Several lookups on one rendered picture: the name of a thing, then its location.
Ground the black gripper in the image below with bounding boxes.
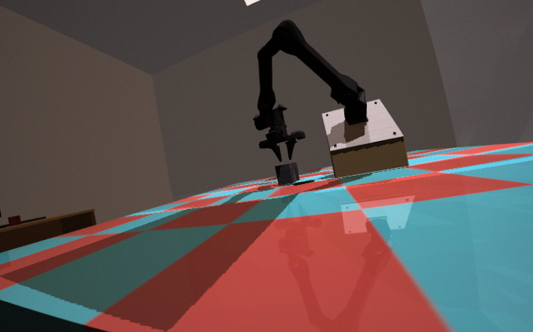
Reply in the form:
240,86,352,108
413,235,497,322
259,121,306,162

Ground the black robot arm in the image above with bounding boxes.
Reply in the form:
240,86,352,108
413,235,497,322
253,20,368,131

